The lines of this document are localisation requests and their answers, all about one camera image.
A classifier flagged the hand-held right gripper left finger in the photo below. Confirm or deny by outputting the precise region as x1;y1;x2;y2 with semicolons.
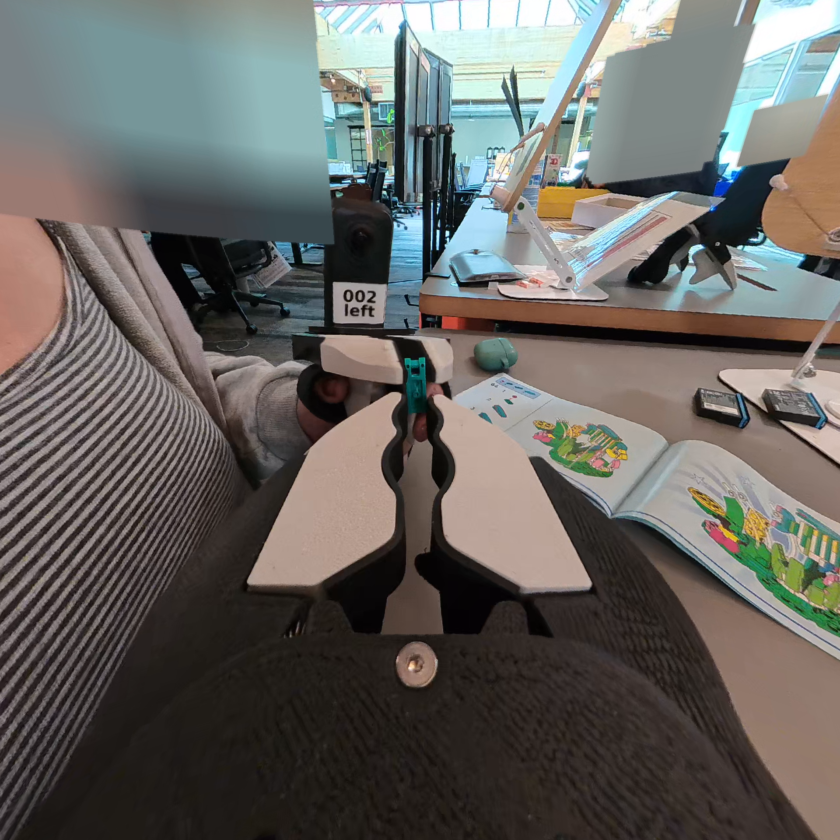
246;392;408;636

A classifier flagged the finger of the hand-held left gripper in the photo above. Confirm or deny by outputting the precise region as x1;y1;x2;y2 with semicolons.
319;335;406;386
417;336;455;386

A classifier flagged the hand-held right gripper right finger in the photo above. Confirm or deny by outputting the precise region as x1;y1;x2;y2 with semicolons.
415;392;595;636

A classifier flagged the teal green toy clip plate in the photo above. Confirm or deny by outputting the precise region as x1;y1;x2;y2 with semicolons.
403;357;429;416

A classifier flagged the person's left forearm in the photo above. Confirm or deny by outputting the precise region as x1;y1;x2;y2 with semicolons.
203;353;316;483

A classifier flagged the grey desk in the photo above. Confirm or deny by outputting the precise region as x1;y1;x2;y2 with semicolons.
384;328;840;840

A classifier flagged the person's left hand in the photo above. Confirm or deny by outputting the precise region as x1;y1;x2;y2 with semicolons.
314;377;450;457

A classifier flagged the teal earbuds case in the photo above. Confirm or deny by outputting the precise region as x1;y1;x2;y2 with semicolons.
472;337;519;372

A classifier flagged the silver pouch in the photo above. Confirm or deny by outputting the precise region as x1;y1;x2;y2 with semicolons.
449;248;526;287

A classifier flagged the black office chair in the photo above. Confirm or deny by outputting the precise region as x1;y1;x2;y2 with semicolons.
190;239;293;336

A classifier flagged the toy brick instruction booklet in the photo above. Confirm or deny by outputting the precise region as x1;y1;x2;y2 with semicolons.
453;373;840;657

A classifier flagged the yellow plastic bin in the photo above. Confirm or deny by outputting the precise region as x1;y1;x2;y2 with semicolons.
537;186;614;219

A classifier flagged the grey table with wooden edge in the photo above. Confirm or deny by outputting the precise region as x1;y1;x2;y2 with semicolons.
419;197;840;343

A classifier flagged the tilted booklet holder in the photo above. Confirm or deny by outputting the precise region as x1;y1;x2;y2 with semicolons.
567;192;713;290

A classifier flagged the person's torso in striped shirt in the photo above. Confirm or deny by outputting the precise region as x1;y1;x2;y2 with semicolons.
0;213;263;840

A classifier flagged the white tablet stand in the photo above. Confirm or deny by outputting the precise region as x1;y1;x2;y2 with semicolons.
492;0;624;301

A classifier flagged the white stand with wooden board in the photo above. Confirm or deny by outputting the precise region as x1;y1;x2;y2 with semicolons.
718;85;840;463

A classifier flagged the black camera battery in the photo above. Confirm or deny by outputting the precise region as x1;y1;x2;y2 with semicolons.
694;387;750;429
761;388;829;430

